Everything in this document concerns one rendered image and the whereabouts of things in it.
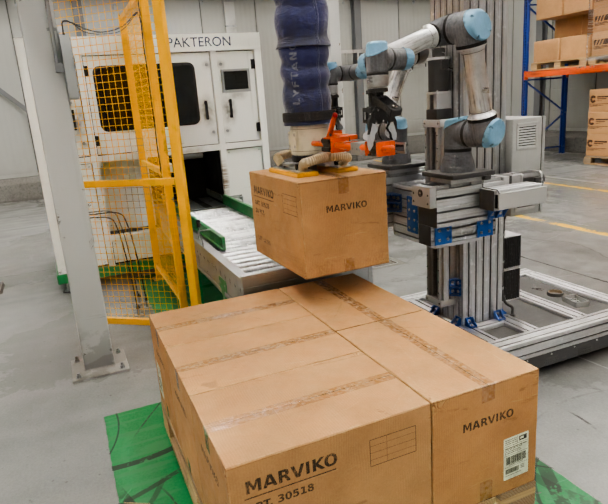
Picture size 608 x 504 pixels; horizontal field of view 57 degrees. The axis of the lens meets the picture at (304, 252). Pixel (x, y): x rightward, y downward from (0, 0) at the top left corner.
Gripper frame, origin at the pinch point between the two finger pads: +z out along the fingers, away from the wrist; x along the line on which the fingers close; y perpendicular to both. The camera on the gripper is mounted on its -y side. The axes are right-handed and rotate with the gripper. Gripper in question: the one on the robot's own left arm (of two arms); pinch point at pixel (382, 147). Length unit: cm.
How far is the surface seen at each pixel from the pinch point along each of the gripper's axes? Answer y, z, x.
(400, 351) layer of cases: -23, 67, 10
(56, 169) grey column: 143, 7, 104
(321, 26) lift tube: 50, -47, -3
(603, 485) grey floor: -55, 121, -52
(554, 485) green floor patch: -47, 121, -38
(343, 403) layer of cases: -42, 67, 42
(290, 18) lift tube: 52, -51, 9
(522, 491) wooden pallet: -55, 109, -14
